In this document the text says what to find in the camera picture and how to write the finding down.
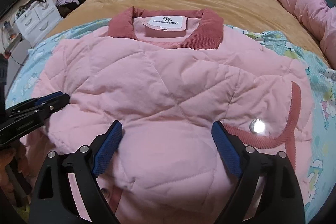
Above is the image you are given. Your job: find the hello kitty blue sheet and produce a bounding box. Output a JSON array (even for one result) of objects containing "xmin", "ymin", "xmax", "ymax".
[{"xmin": 6, "ymin": 19, "xmax": 335, "ymax": 223}]

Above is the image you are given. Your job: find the purple clothes pile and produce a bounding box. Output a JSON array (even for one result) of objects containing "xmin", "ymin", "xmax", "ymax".
[{"xmin": 55, "ymin": 0, "xmax": 80, "ymax": 7}]

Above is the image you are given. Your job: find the pink quilted jacket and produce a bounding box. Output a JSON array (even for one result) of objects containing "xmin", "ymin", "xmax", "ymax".
[{"xmin": 22, "ymin": 8, "xmax": 314, "ymax": 223}]

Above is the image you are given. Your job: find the white drawer chest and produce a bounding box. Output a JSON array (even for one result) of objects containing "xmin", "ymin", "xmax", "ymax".
[{"xmin": 14, "ymin": 0, "xmax": 63, "ymax": 48}]

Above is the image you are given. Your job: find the tan bed blanket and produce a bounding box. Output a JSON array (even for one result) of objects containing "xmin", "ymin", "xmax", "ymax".
[{"xmin": 49, "ymin": 0, "xmax": 328, "ymax": 63}]

